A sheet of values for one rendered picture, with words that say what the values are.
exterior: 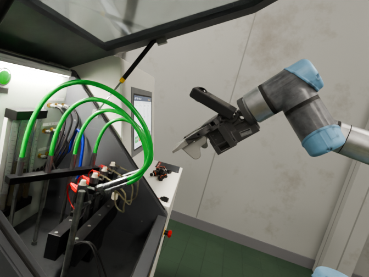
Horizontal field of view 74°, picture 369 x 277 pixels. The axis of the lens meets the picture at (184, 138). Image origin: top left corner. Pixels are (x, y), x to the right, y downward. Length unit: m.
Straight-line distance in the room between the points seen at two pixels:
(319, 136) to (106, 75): 0.86
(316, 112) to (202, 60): 2.48
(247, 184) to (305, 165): 0.67
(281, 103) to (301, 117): 0.05
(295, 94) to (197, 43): 2.52
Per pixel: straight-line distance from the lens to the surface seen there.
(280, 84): 0.55
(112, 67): 1.11
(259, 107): 0.55
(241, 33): 3.00
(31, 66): 0.90
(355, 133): 0.68
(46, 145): 1.12
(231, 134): 0.59
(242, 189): 3.00
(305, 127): 0.54
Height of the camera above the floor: 1.45
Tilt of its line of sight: 8 degrees down
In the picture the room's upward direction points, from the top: 15 degrees clockwise
